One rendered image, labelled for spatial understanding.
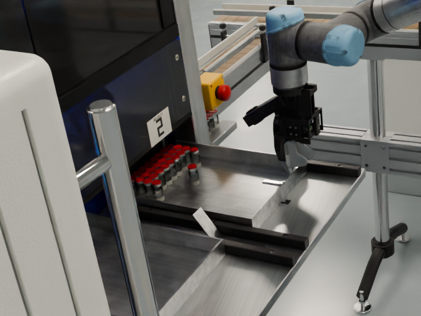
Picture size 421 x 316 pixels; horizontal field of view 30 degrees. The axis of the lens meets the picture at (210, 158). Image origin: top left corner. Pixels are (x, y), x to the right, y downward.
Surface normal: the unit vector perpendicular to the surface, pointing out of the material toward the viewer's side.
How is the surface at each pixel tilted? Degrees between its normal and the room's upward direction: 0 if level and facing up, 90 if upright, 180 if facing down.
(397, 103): 90
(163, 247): 0
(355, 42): 90
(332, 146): 90
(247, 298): 0
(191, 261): 0
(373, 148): 90
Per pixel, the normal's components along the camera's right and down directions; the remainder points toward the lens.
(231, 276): -0.14, -0.88
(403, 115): -0.49, 0.46
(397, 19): -0.43, 0.73
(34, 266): 0.83, 0.15
